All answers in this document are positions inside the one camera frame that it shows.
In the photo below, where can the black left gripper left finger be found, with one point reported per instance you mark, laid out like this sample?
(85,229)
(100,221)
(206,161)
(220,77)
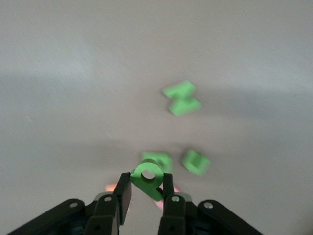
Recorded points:
(107,215)

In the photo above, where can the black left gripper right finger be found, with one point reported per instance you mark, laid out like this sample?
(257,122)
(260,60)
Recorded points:
(176,215)

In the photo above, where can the green foam letter P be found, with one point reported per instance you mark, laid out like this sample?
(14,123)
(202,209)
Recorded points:
(146,188)

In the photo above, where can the green foam letter U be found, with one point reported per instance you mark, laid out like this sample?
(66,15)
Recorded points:
(195,162)

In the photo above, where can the green foam letter B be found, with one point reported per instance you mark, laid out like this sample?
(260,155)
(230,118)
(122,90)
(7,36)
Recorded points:
(162,159)

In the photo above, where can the green foam letter N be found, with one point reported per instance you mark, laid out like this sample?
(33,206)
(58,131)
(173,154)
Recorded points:
(182,102)

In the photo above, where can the pink foam letter Q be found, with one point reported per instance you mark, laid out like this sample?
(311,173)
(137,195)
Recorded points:
(177,189)

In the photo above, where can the orange foam letter E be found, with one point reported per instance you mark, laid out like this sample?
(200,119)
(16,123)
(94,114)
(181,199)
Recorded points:
(110,187)

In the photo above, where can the brown table mat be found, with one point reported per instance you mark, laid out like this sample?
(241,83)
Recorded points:
(73,73)

